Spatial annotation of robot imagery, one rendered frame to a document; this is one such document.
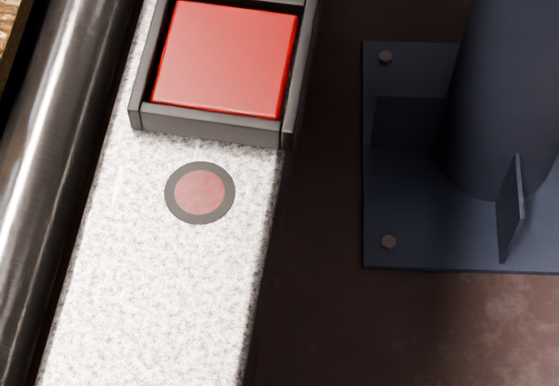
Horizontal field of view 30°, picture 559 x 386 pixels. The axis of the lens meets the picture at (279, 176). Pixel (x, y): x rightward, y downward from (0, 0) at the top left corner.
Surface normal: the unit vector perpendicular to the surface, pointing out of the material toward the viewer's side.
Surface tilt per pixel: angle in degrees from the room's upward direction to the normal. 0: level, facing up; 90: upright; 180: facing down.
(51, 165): 31
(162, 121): 90
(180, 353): 0
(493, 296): 0
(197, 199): 0
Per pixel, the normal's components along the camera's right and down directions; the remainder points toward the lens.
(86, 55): 0.51, -0.33
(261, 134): -0.16, 0.87
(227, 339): 0.00, -0.47
